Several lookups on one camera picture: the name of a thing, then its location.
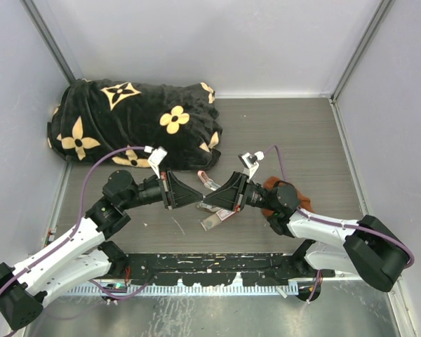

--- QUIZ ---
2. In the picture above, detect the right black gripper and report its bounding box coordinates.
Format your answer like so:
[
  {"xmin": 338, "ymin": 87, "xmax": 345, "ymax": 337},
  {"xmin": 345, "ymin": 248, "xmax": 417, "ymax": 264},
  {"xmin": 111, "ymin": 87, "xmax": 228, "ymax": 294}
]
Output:
[{"xmin": 203, "ymin": 171, "xmax": 278, "ymax": 212}]

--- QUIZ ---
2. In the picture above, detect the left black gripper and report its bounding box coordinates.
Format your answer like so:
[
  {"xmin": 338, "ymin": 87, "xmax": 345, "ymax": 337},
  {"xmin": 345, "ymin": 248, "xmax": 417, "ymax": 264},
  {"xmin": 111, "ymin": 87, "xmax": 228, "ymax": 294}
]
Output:
[{"xmin": 121, "ymin": 167, "xmax": 203, "ymax": 210}]

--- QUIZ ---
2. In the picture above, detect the red white staple box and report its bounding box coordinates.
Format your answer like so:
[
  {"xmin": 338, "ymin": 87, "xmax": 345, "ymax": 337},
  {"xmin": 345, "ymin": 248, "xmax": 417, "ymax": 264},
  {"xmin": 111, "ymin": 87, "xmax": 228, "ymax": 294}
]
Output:
[{"xmin": 201, "ymin": 209, "xmax": 234, "ymax": 232}]

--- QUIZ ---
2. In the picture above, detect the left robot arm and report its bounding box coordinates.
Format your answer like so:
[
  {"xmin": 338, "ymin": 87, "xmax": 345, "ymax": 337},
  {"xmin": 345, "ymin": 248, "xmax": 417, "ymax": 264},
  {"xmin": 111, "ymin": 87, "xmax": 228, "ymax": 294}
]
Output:
[{"xmin": 0, "ymin": 170, "xmax": 203, "ymax": 331}]

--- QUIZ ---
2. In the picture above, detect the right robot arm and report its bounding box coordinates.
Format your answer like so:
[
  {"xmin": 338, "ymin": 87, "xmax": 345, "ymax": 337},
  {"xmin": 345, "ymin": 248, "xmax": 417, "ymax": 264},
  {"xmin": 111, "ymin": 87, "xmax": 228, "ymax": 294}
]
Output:
[{"xmin": 204, "ymin": 172, "xmax": 415, "ymax": 292}]

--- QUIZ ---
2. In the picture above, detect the brown cloth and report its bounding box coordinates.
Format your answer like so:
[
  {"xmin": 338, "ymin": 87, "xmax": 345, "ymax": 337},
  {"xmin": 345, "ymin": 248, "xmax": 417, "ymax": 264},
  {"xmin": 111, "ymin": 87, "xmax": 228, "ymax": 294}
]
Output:
[{"xmin": 261, "ymin": 176, "xmax": 314, "ymax": 218}]

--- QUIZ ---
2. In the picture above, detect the black floral plush blanket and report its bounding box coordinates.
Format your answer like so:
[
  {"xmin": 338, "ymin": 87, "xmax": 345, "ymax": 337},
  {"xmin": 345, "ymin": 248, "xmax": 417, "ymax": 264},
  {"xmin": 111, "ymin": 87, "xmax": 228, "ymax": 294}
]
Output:
[{"xmin": 46, "ymin": 79, "xmax": 222, "ymax": 171}]

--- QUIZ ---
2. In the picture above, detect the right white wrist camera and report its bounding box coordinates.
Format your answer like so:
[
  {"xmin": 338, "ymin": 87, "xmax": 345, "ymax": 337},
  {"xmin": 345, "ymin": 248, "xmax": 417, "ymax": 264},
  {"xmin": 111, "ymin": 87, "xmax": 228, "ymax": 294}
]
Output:
[{"xmin": 238, "ymin": 151, "xmax": 265, "ymax": 180}]

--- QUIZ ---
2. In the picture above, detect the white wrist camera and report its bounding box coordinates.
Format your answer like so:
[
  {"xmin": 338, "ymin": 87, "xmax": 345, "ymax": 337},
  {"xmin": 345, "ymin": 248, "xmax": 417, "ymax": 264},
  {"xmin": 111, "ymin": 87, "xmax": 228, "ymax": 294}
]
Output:
[
  {"xmin": 147, "ymin": 147, "xmax": 168, "ymax": 178},
  {"xmin": 238, "ymin": 151, "xmax": 265, "ymax": 180}
]

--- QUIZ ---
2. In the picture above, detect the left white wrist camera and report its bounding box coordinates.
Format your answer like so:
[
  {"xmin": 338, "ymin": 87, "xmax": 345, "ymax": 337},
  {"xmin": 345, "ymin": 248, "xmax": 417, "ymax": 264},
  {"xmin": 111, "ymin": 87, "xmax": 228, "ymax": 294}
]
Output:
[{"xmin": 147, "ymin": 147, "xmax": 168, "ymax": 178}]

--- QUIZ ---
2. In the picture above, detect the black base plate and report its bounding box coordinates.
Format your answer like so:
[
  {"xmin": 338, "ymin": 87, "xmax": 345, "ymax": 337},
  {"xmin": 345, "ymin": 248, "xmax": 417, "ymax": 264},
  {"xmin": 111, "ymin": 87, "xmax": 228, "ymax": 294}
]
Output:
[{"xmin": 94, "ymin": 253, "xmax": 335, "ymax": 286}]

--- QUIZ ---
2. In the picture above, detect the white slotted cable duct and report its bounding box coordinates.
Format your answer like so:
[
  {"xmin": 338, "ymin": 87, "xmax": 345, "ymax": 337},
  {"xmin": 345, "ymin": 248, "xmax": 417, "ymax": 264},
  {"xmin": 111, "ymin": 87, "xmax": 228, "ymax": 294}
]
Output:
[{"xmin": 65, "ymin": 280, "xmax": 299, "ymax": 296}]

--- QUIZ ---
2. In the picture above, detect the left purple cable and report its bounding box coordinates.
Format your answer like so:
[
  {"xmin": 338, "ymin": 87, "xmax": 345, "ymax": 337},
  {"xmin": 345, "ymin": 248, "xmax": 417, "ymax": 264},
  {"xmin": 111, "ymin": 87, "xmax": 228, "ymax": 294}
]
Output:
[{"xmin": 0, "ymin": 145, "xmax": 155, "ymax": 334}]

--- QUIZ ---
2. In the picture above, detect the purple cable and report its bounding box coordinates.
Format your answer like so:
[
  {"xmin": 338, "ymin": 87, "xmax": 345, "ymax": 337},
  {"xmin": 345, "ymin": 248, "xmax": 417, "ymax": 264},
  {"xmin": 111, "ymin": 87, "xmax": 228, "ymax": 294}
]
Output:
[
  {"xmin": 0, "ymin": 145, "xmax": 155, "ymax": 334},
  {"xmin": 262, "ymin": 144, "xmax": 415, "ymax": 303}
]

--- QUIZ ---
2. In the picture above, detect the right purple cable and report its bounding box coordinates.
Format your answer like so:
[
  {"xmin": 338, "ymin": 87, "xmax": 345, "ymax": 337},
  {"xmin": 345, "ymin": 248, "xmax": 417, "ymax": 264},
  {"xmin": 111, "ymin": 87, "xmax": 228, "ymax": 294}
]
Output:
[{"xmin": 262, "ymin": 144, "xmax": 415, "ymax": 303}]

